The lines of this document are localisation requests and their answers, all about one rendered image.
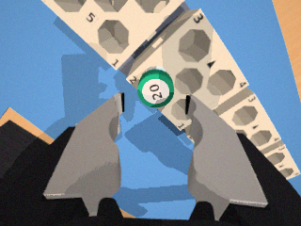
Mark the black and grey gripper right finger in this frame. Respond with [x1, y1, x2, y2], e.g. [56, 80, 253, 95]
[185, 94, 301, 226]

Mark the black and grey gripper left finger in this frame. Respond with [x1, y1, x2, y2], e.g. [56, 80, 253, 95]
[0, 92, 124, 226]

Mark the beige bucket adapter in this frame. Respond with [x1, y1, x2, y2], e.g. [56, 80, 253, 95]
[126, 8, 248, 130]
[41, 0, 184, 70]
[261, 140, 301, 179]
[212, 87, 281, 150]

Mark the blue bench mat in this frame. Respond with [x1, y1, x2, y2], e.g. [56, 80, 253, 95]
[0, 0, 301, 219]

